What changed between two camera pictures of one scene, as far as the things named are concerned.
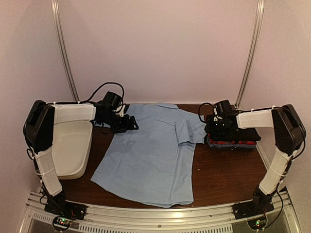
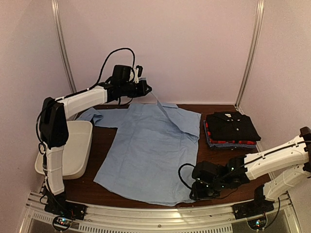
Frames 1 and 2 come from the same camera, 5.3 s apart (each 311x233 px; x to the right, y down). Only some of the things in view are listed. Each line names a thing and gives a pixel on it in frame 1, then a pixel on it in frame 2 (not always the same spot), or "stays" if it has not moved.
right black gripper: x=210 y=129 → x=198 y=192
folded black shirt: x=214 y=133 stays
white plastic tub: x=72 y=148 stays
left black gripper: x=126 y=125 → x=143 y=84
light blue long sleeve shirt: x=153 y=163 stays
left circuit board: x=62 y=220 stays
